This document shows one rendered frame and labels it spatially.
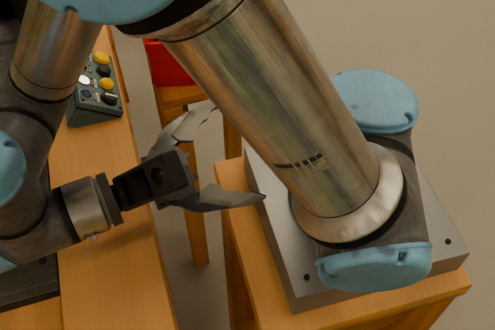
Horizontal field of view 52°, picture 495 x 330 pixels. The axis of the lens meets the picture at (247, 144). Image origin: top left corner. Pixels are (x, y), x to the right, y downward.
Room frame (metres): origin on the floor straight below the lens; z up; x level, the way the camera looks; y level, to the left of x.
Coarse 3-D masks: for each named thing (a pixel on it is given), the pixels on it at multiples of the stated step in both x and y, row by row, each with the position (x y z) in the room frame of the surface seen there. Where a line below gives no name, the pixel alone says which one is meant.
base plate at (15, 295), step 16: (16, 16) 0.86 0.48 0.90; (0, 32) 0.81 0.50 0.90; (16, 32) 0.81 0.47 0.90; (0, 48) 0.77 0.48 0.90; (0, 64) 0.72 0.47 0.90; (0, 80) 0.68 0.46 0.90; (48, 176) 0.46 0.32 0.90; (48, 256) 0.32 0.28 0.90; (16, 272) 0.30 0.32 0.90; (32, 272) 0.30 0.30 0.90; (48, 272) 0.30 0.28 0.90; (0, 288) 0.28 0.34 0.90; (16, 288) 0.28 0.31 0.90; (32, 288) 0.28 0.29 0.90; (48, 288) 0.28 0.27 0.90; (0, 304) 0.25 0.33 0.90; (16, 304) 0.26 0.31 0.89
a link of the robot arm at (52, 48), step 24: (24, 24) 0.41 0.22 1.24; (48, 24) 0.39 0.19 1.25; (72, 24) 0.39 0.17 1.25; (96, 24) 0.41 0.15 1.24; (24, 48) 0.40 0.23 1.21; (48, 48) 0.39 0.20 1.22; (72, 48) 0.40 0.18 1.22; (24, 72) 0.40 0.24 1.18; (48, 72) 0.39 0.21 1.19; (72, 72) 0.40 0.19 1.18; (0, 96) 0.41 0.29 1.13; (24, 96) 0.40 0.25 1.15; (48, 96) 0.40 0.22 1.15; (72, 96) 0.46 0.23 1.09; (48, 120) 0.39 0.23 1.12
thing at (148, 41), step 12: (156, 48) 0.75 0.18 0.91; (156, 60) 0.76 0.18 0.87; (168, 60) 0.76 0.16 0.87; (156, 72) 0.76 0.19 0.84; (168, 72) 0.76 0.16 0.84; (180, 72) 0.76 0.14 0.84; (156, 84) 0.76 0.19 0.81; (168, 84) 0.76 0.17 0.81; (180, 84) 0.76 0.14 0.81; (192, 84) 0.76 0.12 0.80
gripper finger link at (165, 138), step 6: (186, 114) 0.45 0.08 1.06; (174, 120) 0.44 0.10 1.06; (180, 120) 0.44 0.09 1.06; (168, 126) 0.43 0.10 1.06; (174, 126) 0.43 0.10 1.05; (162, 132) 0.42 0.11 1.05; (168, 132) 0.43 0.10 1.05; (174, 132) 0.43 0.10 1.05; (162, 138) 0.42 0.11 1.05; (168, 138) 0.42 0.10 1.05; (174, 138) 0.42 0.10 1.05; (156, 144) 0.41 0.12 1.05; (162, 144) 0.41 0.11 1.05; (168, 144) 0.41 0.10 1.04; (174, 144) 0.41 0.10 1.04
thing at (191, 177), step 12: (144, 156) 0.40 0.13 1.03; (180, 156) 0.40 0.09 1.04; (96, 180) 0.36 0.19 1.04; (192, 180) 0.37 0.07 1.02; (108, 192) 0.34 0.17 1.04; (180, 192) 0.35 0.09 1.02; (108, 204) 0.33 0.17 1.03; (120, 204) 0.34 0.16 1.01; (156, 204) 0.38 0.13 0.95; (168, 204) 0.35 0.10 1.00; (120, 216) 0.32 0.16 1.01
